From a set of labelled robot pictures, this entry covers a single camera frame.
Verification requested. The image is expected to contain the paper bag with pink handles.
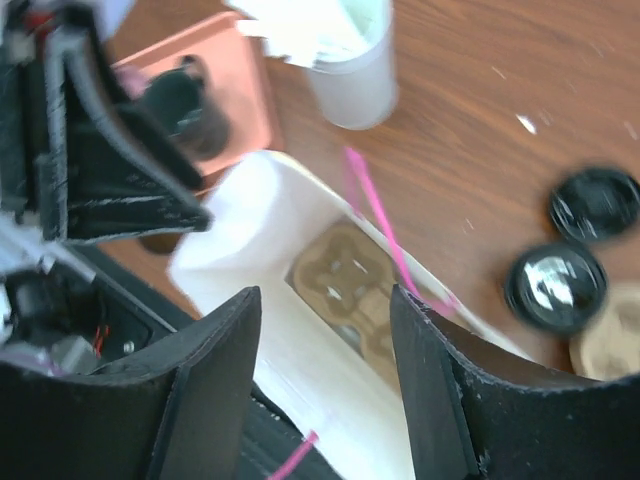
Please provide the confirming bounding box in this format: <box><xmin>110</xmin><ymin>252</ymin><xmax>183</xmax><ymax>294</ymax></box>
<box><xmin>168</xmin><ymin>150</ymin><xmax>517</xmax><ymax>479</ymax></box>

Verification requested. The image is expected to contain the brown pulp cup carrier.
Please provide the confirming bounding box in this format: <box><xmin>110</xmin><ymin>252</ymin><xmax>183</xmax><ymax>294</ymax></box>
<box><xmin>287</xmin><ymin>221</ymin><xmax>400</xmax><ymax>391</ymax></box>
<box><xmin>569</xmin><ymin>282</ymin><xmax>640</xmax><ymax>381</ymax></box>

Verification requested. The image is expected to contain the salmon pink plastic tray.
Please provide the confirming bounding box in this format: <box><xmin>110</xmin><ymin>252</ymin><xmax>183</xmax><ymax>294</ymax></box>
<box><xmin>116</xmin><ymin>11</ymin><xmax>284</xmax><ymax>190</ymax></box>

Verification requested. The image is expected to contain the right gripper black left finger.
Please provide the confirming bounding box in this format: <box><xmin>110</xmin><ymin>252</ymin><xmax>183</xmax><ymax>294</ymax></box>
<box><xmin>1</xmin><ymin>287</ymin><xmax>261</xmax><ymax>479</ymax></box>

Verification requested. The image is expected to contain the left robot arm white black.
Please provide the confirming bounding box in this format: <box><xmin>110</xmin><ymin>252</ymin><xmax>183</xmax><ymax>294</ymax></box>
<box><xmin>1</xmin><ymin>1</ymin><xmax>210</xmax><ymax>376</ymax></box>

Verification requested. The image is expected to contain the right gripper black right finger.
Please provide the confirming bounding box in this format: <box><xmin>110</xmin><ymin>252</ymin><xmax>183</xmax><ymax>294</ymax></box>
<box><xmin>390</xmin><ymin>286</ymin><xmax>639</xmax><ymax>479</ymax></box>

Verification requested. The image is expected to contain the white cylindrical holder cup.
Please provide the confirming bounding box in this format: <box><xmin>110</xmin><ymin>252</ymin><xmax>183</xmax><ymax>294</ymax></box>
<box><xmin>297</xmin><ymin>0</ymin><xmax>398</xmax><ymax>130</ymax></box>

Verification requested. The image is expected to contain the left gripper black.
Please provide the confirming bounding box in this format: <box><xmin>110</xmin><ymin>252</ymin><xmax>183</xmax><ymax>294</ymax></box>
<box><xmin>1</xmin><ymin>1</ymin><xmax>212</xmax><ymax>243</ymax></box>

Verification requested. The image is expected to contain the black cup lid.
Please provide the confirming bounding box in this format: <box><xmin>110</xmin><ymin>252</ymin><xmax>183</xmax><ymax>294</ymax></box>
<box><xmin>549</xmin><ymin>166</ymin><xmax>639</xmax><ymax>244</ymax></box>
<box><xmin>503</xmin><ymin>242</ymin><xmax>608</xmax><ymax>337</ymax></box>

